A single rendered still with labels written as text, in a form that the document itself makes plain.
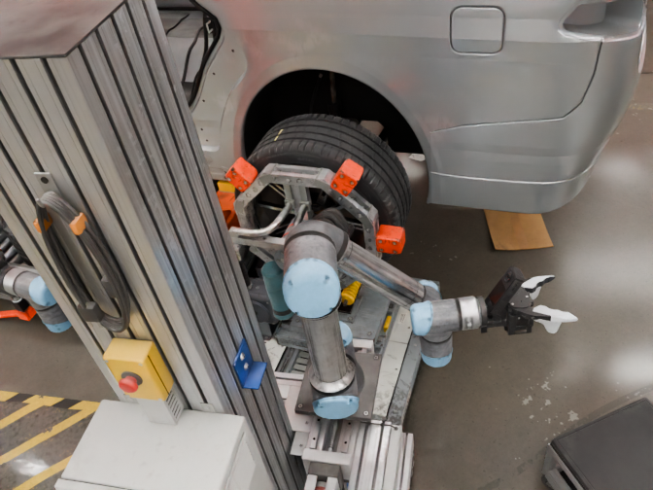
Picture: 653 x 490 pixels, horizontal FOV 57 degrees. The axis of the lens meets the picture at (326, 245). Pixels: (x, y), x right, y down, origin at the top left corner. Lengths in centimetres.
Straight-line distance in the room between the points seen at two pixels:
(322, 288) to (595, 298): 214
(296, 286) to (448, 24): 113
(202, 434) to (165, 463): 9
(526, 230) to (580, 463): 155
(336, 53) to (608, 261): 186
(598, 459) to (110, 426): 156
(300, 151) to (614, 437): 144
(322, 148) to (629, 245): 194
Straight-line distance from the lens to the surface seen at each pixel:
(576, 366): 292
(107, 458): 138
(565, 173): 234
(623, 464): 231
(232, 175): 218
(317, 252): 126
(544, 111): 217
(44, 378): 337
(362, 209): 207
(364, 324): 272
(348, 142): 214
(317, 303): 125
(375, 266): 144
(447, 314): 140
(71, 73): 84
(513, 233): 345
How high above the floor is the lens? 231
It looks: 42 degrees down
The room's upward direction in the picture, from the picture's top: 10 degrees counter-clockwise
